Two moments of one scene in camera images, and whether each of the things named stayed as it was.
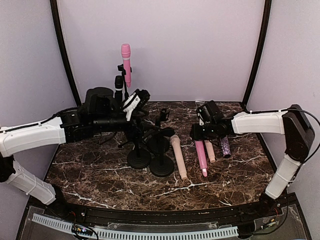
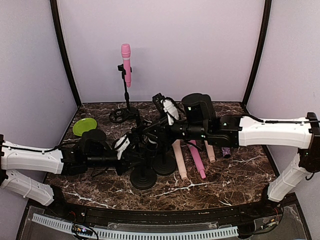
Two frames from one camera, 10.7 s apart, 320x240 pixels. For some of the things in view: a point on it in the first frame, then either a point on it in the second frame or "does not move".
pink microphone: x=200 y=150 -> x=195 y=154
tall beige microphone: x=175 y=141 does not move
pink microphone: x=126 y=53 does not move
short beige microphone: x=210 y=151 does not move
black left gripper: x=131 y=134 -> x=124 y=165
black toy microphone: x=118 y=86 -> x=152 y=149
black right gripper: x=196 y=134 -> x=163 y=131
